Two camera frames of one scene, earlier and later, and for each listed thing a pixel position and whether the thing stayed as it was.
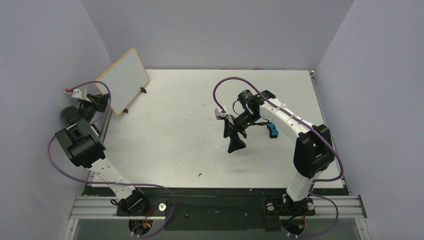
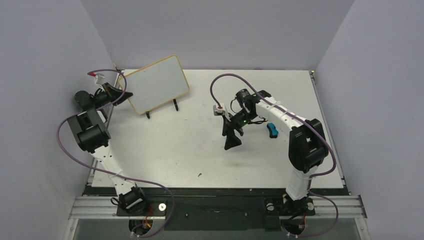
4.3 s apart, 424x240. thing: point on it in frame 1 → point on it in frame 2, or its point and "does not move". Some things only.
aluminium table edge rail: [312, 73] does not move
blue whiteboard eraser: [273, 132] does not move
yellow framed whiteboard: [126, 79] → [155, 84]
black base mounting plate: [216, 209] does not move
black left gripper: [100, 104] → [115, 98]
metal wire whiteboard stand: [142, 90] → [174, 100]
